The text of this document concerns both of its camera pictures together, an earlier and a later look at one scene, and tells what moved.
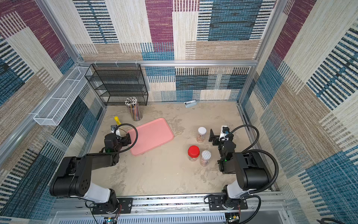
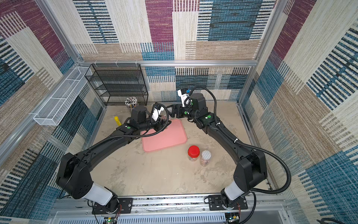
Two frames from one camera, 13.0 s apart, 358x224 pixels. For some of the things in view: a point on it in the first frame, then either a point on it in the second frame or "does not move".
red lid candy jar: [193, 153] does not move
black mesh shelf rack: [114, 82] does not move
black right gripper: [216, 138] → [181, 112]
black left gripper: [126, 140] → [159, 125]
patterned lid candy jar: [205, 156] does not move
